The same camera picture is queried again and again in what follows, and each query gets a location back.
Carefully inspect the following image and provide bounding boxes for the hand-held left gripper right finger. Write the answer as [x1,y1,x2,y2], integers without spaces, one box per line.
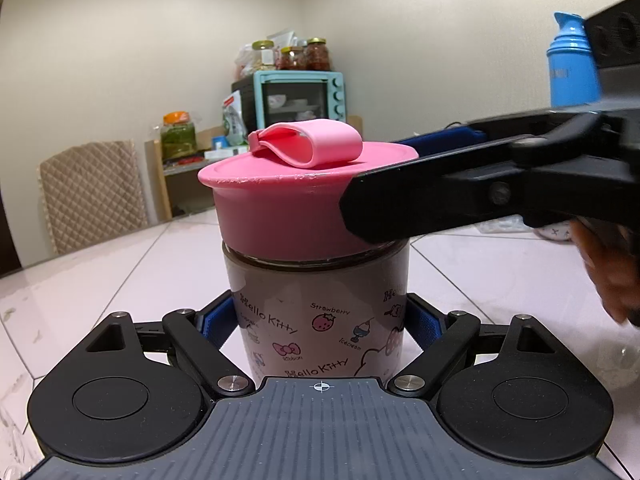
[388,292,557,397]

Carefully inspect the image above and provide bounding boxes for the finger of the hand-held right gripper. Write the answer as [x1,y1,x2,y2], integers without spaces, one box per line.
[391,108,587,159]
[339,111,640,247]

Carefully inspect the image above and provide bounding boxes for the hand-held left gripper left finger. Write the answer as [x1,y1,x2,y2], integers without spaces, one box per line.
[83,293,255,397]

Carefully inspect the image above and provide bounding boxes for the cartoon printed bottle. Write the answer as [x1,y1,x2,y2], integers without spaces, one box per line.
[221,238,412,386]

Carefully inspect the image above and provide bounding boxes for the pink bottle cap with strap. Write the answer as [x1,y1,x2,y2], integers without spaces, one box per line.
[197,120,422,264]

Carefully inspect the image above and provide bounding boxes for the blue plastic bottle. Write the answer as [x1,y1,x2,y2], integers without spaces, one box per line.
[546,11,602,108]

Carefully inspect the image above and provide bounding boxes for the person's right hand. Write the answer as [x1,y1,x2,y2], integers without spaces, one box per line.
[570,219,640,326]

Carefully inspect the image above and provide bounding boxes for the small white printed bowl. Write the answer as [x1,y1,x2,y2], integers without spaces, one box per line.
[534,222,575,244]

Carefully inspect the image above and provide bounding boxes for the wooden shelf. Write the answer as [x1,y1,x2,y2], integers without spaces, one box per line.
[145,135,251,224]

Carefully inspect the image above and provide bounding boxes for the teal toaster oven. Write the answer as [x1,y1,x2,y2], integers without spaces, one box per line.
[231,71,348,134]

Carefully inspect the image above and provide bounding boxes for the red-filled jar, gold lid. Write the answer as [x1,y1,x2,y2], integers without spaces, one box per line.
[306,37,332,72]

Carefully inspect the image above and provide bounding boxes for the red-filled jar, dark lid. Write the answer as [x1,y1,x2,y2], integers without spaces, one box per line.
[280,46,307,72]

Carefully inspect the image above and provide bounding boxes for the quilted beige chair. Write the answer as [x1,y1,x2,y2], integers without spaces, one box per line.
[38,140,152,257]

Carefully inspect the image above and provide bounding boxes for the clear plastic bags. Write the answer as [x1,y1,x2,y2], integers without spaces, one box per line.
[235,30,310,81]

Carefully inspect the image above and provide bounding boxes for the green jar with orange lid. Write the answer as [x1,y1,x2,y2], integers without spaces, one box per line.
[160,111,198,162]

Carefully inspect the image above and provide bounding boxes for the glass jar with gold lid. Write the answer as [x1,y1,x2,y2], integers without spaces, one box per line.
[252,40,277,72]

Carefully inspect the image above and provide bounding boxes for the white and red printed box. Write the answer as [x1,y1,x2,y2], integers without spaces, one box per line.
[221,90,252,150]

